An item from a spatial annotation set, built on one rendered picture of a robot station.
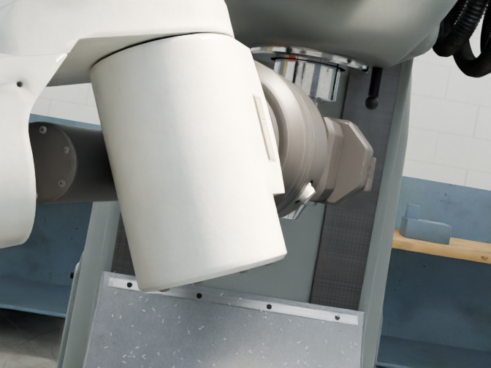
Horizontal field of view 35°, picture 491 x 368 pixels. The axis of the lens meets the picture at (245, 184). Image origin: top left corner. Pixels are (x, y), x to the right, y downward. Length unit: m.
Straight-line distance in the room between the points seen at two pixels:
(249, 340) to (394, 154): 0.28
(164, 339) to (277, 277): 0.15
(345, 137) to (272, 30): 0.08
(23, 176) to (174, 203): 0.06
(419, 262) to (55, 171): 4.69
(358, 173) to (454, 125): 4.50
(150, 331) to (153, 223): 0.62
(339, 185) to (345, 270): 0.46
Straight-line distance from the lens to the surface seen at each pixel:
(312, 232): 0.95
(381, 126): 0.95
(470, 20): 0.82
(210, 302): 0.94
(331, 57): 0.53
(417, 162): 4.93
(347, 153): 0.50
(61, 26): 0.30
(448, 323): 5.11
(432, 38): 0.70
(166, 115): 0.31
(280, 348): 0.94
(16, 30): 0.29
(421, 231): 4.30
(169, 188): 0.31
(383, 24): 0.49
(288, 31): 0.50
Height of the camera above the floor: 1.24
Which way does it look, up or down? 3 degrees down
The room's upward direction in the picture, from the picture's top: 10 degrees clockwise
